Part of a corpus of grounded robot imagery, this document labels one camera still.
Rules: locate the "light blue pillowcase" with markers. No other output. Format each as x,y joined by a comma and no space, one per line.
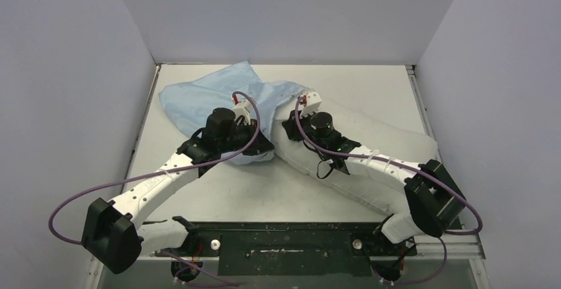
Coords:
189,104

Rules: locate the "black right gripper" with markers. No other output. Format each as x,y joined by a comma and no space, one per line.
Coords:
292,128

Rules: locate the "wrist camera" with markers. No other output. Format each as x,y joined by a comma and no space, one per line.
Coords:
309,103
242,110

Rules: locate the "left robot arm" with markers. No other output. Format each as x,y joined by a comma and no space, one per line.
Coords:
115,230

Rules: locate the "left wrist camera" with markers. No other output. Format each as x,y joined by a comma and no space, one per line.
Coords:
242,110

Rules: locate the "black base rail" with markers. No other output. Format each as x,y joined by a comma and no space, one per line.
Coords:
296,249

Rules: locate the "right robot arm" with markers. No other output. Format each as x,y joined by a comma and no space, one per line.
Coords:
415,197

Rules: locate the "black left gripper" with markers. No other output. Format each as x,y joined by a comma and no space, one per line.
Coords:
257,145

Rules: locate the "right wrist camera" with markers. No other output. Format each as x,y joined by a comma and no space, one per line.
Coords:
309,103

